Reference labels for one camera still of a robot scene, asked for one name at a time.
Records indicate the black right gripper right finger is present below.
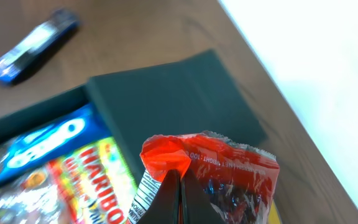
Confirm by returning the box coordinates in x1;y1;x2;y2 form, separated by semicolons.
181;170;224;224

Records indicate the blue Oreo cookie pack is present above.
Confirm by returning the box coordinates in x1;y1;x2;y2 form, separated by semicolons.
0;105;110;185

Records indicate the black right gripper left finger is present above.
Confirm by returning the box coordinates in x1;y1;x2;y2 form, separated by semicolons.
137;170;180;224

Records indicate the yellow Hacks candy bag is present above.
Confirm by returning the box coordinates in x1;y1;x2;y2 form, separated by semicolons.
267;202;282;224

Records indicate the dark blue chocolate bar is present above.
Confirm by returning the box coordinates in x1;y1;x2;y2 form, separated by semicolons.
0;9;79;85

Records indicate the Haribo gummy bag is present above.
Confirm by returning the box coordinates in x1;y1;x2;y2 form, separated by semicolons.
0;137;137;224

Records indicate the dark green gift box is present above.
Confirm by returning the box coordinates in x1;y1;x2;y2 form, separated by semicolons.
0;50;267;182

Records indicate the red candy bag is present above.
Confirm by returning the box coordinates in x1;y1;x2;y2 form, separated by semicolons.
128;131;280;224

